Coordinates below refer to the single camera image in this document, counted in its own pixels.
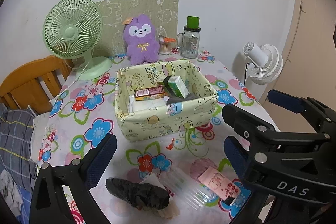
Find white beige sock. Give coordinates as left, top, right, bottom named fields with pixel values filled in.
left=140, top=173, right=180, bottom=219

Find green desk fan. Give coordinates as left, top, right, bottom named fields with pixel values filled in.
left=42, top=0, right=112, bottom=81

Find yellow cartoon tissue pack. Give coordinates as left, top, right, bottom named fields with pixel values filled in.
left=134, top=86, right=165, bottom=101

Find pink sachet packet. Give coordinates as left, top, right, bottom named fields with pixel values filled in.
left=198, top=166, right=240, bottom=206

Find small cup orange lid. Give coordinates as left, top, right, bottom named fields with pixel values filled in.
left=159, top=36, right=176, bottom=55

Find glass jar green lid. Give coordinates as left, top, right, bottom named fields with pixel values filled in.
left=177, top=16, right=201, bottom=59

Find purple plush bunny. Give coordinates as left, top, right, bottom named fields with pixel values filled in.
left=123, top=14, right=159, bottom=65

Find clear plastic bag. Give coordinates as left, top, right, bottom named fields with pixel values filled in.
left=159, top=168, right=217, bottom=210

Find black sock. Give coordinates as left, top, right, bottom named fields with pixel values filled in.
left=105, top=177, right=171, bottom=212

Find yellow cartoon fabric box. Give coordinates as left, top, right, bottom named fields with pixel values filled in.
left=114, top=60, right=218, bottom=141

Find olive cartoon cardboard panel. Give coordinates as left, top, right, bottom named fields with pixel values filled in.
left=93, top=0, right=179, bottom=57

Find white standing fan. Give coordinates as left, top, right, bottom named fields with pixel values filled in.
left=243, top=42, right=284, bottom=85

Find floral tablecloth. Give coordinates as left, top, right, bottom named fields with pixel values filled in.
left=34, top=50, right=278, bottom=223

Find green tissue pack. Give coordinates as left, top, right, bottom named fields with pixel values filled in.
left=163, top=76, right=189, bottom=99

